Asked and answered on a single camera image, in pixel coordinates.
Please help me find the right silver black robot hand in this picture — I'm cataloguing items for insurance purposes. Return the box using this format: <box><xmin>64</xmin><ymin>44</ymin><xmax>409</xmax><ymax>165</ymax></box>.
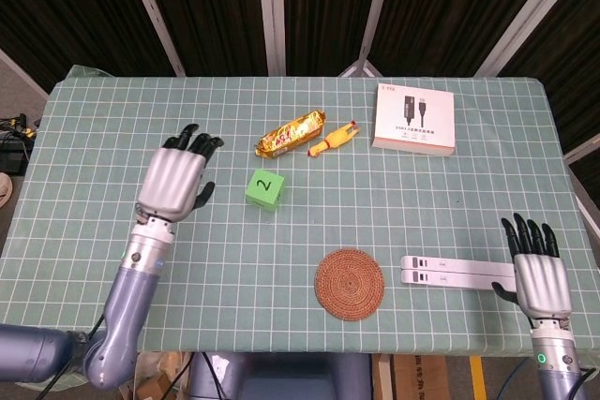
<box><xmin>491</xmin><ymin>212</ymin><xmax>574</xmax><ymax>321</ymax></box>

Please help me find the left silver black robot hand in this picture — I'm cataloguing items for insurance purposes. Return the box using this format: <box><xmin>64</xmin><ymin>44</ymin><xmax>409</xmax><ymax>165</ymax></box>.
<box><xmin>135</xmin><ymin>123</ymin><xmax>225</xmax><ymax>224</ymax></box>

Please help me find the green cube with black numbers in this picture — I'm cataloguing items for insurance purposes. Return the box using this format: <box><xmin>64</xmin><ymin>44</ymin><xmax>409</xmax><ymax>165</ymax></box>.
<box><xmin>245</xmin><ymin>168</ymin><xmax>286</xmax><ymax>210</ymax></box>

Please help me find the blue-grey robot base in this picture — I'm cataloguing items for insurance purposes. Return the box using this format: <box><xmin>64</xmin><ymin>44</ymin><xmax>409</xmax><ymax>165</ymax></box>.
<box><xmin>188</xmin><ymin>351</ymin><xmax>374</xmax><ymax>400</ymax></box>

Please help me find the green grid tablecloth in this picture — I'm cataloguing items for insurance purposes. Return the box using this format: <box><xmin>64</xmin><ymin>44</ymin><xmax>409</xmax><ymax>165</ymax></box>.
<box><xmin>0</xmin><ymin>65</ymin><xmax>600</xmax><ymax>380</ymax></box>

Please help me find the white folded laptop stand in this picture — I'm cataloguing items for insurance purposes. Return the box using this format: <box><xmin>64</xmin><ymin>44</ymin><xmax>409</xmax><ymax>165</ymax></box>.
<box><xmin>399</xmin><ymin>255</ymin><xmax>518</xmax><ymax>289</ymax></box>

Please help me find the golden foil snack package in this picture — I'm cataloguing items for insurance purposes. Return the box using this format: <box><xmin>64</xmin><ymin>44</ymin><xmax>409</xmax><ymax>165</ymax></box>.
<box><xmin>254</xmin><ymin>110</ymin><xmax>327</xmax><ymax>158</ymax></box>

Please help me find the brown cardboard box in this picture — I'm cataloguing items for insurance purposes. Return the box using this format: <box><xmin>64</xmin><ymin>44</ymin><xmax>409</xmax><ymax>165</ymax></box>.
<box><xmin>372</xmin><ymin>352</ymin><xmax>451</xmax><ymax>400</ymax></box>

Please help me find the black electronic equipment pile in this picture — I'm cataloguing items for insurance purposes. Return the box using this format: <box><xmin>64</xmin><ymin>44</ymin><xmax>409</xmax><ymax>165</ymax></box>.
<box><xmin>0</xmin><ymin>112</ymin><xmax>39</xmax><ymax>175</ymax></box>

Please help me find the yellow rubber chicken toy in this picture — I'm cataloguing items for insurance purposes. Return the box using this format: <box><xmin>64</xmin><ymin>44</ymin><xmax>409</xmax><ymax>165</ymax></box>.
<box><xmin>307</xmin><ymin>121</ymin><xmax>362</xmax><ymax>158</ymax></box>

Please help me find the dark folding partition screen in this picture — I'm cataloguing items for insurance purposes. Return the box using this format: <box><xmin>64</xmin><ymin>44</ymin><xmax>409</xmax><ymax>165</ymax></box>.
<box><xmin>0</xmin><ymin>0</ymin><xmax>600</xmax><ymax>195</ymax></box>

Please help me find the round woven brown coaster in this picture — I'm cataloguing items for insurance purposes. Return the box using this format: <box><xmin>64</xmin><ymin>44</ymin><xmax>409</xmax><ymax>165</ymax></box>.
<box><xmin>314</xmin><ymin>248</ymin><xmax>386</xmax><ymax>322</ymax></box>

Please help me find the clear plastic bag with scraps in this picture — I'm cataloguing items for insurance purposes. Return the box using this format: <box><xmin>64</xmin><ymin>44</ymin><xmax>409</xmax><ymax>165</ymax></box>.
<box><xmin>119</xmin><ymin>351</ymin><xmax>193</xmax><ymax>400</ymax></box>

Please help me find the blue floor cable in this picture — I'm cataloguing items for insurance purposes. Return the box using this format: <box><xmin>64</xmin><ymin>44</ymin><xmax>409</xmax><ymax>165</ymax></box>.
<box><xmin>503</xmin><ymin>356</ymin><xmax>531</xmax><ymax>400</ymax></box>

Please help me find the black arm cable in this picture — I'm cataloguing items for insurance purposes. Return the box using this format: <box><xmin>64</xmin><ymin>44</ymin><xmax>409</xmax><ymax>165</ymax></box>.
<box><xmin>37</xmin><ymin>313</ymin><xmax>108</xmax><ymax>400</ymax></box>

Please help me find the white cable product box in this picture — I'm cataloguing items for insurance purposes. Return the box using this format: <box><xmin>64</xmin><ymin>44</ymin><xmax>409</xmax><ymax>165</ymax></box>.
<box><xmin>371</xmin><ymin>82</ymin><xmax>456</xmax><ymax>157</ymax></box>

